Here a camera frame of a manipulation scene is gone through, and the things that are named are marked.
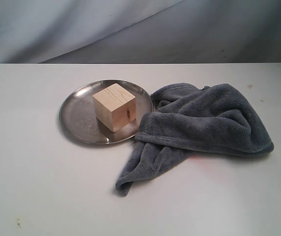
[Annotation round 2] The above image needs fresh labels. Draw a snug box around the grey backdrop cloth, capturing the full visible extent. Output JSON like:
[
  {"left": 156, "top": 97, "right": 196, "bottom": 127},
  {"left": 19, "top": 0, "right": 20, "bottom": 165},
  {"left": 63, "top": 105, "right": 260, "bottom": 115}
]
[{"left": 0, "top": 0, "right": 281, "bottom": 63}]

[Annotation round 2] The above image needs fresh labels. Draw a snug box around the grey-blue fleece towel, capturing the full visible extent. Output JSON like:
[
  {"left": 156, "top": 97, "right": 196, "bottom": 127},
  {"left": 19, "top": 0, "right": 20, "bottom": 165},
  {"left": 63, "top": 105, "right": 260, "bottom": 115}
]
[{"left": 115, "top": 83, "right": 274, "bottom": 196}]

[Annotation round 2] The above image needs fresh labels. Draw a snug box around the round stainless steel plate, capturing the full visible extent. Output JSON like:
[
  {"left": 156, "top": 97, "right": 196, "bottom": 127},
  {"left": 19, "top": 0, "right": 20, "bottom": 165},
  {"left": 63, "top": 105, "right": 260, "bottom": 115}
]
[{"left": 59, "top": 80, "right": 154, "bottom": 145}]

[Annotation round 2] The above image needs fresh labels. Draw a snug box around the light wooden cube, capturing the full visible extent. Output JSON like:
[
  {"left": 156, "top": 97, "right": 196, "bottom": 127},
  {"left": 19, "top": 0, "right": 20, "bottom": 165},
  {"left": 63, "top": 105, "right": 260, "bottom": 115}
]
[{"left": 92, "top": 83, "right": 137, "bottom": 132}]

